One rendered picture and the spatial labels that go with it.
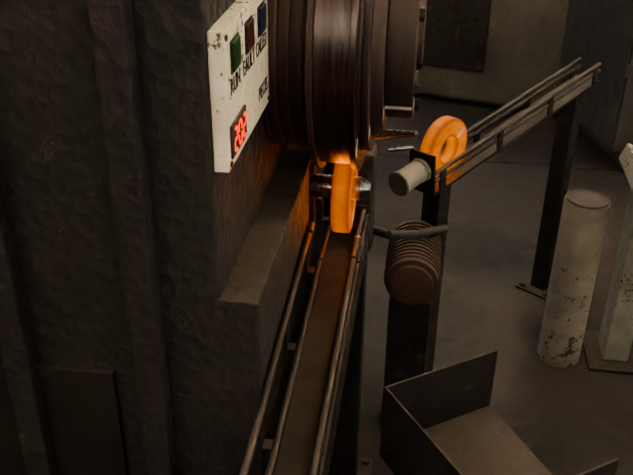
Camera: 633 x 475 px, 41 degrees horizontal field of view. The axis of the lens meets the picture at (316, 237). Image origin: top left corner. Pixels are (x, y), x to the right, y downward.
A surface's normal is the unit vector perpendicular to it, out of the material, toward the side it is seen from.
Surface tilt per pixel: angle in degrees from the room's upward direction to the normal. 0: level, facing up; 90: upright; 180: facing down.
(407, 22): 66
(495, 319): 0
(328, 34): 77
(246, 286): 0
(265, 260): 0
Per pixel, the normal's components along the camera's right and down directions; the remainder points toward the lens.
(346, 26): -0.14, 0.20
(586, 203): 0.01, -0.87
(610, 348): -0.15, 0.49
